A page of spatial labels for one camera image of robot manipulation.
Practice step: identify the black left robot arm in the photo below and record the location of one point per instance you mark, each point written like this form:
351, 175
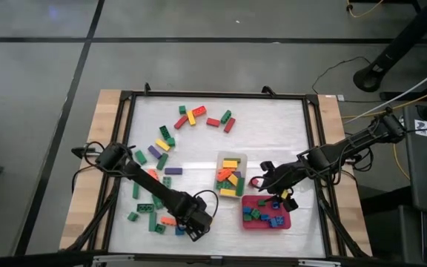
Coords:
150, 185

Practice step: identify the silver bracket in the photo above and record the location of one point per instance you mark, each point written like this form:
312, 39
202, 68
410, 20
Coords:
113, 258
319, 263

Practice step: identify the red long block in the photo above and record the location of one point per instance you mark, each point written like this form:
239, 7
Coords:
229, 125
181, 122

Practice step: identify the green studded block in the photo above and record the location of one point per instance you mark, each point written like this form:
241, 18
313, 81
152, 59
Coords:
225, 116
167, 181
164, 132
157, 203
145, 208
221, 185

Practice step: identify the black floor stand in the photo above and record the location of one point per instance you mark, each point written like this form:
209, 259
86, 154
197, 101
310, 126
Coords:
402, 41

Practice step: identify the clear plastic bin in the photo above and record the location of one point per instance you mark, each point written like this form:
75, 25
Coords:
218, 155

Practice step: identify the small yellow block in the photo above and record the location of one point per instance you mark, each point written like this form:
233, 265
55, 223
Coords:
284, 194

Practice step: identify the red studded block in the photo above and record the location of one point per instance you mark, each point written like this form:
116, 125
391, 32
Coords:
199, 111

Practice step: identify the black frame clamp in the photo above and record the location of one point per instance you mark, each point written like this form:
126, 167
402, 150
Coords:
147, 88
268, 89

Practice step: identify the olive block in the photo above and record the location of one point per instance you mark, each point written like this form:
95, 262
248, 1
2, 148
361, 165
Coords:
235, 159

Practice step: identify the purple long block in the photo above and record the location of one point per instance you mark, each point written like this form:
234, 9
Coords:
173, 171

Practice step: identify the small white plug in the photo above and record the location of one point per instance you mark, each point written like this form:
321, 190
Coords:
341, 98

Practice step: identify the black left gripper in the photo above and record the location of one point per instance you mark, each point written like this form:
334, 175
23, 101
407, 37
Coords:
195, 215

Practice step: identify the red plastic tray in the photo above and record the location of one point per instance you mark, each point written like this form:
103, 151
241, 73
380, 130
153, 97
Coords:
251, 200

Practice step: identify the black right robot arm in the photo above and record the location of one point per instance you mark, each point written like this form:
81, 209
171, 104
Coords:
347, 144

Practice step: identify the small red block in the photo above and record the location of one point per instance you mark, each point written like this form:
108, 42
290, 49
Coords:
257, 182

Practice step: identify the black table frame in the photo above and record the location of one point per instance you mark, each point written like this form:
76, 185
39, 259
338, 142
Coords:
217, 94

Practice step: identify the dark grey desk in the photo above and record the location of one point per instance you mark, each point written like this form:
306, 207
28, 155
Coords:
421, 178

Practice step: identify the small blue block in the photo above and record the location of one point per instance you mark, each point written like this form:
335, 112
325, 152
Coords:
264, 217
247, 210
274, 223
179, 231
275, 204

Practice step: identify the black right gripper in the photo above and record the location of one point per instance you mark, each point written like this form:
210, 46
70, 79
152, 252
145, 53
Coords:
280, 180

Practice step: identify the orange studded block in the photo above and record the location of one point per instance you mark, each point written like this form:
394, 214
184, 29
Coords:
167, 221
224, 174

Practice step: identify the green long block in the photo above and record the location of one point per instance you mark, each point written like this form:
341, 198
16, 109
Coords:
240, 188
136, 191
152, 221
162, 161

